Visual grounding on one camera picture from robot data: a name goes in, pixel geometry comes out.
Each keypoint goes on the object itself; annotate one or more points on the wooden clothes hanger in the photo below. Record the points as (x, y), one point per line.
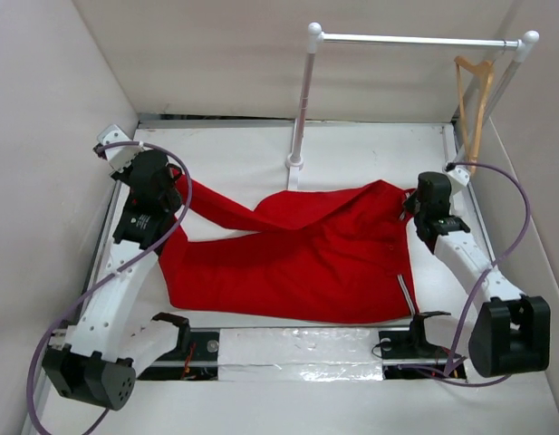
(474, 113)

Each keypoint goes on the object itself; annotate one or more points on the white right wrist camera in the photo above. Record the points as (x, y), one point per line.
(458, 177)

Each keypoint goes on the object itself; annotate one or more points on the red trousers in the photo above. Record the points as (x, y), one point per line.
(338, 257)

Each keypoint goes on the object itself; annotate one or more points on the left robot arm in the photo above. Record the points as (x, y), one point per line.
(99, 361)

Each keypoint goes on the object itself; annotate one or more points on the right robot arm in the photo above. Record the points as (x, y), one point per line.
(501, 330)

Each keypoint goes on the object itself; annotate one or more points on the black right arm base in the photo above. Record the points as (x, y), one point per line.
(407, 354)

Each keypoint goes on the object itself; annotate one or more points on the white clothes rack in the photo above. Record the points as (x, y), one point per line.
(520, 48)

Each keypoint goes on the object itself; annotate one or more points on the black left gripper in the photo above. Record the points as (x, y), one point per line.
(122, 176)

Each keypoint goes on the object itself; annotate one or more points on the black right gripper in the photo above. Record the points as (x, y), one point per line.
(410, 202)

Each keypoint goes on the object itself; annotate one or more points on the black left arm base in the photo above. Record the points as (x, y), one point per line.
(194, 357)

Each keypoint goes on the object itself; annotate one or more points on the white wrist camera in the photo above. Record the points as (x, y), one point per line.
(458, 177)
(116, 148)

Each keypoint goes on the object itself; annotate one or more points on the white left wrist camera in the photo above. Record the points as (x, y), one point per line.
(116, 148)

